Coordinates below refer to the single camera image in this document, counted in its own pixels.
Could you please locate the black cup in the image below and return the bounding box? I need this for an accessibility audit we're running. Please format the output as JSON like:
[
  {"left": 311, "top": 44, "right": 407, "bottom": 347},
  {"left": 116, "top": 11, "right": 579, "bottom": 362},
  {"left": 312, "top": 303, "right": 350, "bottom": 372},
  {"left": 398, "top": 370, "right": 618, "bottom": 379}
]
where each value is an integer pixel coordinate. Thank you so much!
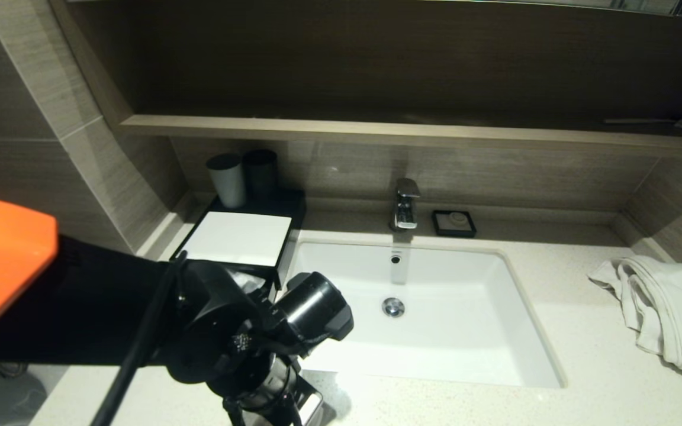
[{"left": 242, "top": 149, "right": 279, "bottom": 203}]

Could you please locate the black box with white lid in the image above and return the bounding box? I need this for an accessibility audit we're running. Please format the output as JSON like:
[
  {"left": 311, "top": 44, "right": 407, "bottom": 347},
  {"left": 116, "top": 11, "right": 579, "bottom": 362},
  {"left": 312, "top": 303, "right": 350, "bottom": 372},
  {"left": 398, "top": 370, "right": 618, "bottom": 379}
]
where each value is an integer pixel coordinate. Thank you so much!
[{"left": 169, "top": 188, "right": 308, "bottom": 291}]

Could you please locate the white rectangular sink basin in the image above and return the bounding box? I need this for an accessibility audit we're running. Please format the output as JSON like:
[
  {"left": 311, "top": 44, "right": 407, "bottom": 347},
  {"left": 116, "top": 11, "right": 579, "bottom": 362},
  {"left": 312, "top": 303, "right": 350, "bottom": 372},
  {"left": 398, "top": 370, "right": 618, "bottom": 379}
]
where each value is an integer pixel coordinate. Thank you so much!
[{"left": 276, "top": 239, "right": 567, "bottom": 390}]

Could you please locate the grey cup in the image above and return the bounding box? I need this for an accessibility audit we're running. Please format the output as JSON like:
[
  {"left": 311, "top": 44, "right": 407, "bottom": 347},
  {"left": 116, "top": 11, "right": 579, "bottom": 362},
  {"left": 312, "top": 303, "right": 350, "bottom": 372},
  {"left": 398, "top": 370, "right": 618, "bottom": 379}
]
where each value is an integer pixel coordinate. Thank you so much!
[{"left": 206, "top": 153, "right": 247, "bottom": 209}]

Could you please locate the chrome faucet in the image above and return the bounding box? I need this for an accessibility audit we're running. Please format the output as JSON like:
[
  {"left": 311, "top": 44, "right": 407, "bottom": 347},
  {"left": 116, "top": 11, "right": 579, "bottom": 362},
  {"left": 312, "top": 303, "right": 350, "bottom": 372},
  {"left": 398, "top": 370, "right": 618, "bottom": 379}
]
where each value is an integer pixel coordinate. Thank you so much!
[{"left": 389, "top": 177, "right": 421, "bottom": 232}]

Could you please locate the black square soap dish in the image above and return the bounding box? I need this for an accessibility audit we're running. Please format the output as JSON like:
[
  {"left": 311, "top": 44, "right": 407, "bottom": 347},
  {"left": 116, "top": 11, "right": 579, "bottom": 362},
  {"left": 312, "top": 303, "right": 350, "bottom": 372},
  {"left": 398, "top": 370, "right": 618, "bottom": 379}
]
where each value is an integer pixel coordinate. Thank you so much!
[{"left": 431, "top": 209, "right": 477, "bottom": 239}]

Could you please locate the white crumpled towel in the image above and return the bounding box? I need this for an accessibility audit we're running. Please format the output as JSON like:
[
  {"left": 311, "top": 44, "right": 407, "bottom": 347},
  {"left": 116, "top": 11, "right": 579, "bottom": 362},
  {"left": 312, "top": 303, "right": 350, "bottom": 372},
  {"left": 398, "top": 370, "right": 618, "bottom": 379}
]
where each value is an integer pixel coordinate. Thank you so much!
[{"left": 586, "top": 254, "right": 682, "bottom": 379}]

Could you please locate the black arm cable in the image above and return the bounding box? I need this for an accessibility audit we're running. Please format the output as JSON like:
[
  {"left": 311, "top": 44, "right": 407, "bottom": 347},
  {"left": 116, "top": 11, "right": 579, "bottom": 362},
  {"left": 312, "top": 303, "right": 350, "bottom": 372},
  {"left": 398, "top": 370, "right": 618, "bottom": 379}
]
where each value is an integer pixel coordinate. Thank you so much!
[{"left": 89, "top": 251, "right": 189, "bottom": 426}]

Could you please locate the wooden wall shelf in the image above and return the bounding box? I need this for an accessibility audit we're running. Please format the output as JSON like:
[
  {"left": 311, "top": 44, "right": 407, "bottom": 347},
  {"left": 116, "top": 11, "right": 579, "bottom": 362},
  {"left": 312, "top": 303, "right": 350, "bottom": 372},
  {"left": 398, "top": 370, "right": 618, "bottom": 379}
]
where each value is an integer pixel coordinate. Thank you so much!
[{"left": 119, "top": 114, "right": 682, "bottom": 156}]

